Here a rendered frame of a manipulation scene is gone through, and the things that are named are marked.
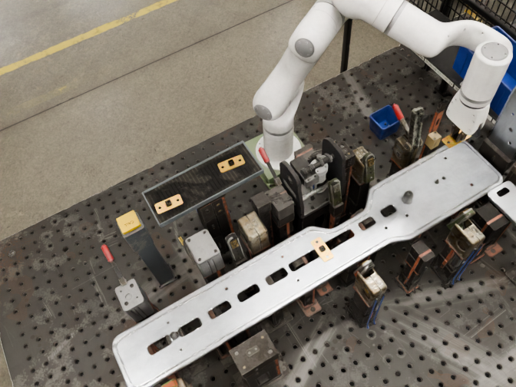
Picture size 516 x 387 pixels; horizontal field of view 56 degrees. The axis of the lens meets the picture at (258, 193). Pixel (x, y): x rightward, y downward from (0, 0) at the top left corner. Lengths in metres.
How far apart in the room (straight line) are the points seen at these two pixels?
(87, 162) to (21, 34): 1.45
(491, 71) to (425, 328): 0.94
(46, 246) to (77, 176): 1.11
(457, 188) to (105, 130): 2.32
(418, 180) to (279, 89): 0.57
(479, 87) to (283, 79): 0.60
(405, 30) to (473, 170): 0.69
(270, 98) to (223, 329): 0.75
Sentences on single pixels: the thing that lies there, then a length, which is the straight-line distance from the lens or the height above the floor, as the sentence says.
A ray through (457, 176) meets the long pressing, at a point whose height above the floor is 1.00.
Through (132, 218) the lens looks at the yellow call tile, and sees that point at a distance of 1.55.
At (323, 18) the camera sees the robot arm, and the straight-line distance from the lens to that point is 1.40.
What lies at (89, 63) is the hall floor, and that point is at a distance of 3.85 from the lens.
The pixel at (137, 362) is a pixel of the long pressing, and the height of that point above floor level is 1.00.
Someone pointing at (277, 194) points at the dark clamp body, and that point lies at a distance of 1.60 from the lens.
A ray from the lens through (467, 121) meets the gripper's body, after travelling 1.45.
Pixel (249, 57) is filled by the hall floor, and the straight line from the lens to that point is 3.56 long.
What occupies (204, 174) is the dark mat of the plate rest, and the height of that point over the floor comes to 1.16.
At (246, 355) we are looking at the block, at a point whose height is 1.03.
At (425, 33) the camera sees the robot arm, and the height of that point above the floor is 1.60.
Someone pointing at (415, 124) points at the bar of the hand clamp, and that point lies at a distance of 1.67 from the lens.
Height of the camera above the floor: 2.45
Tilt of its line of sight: 59 degrees down
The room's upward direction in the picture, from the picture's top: 9 degrees counter-clockwise
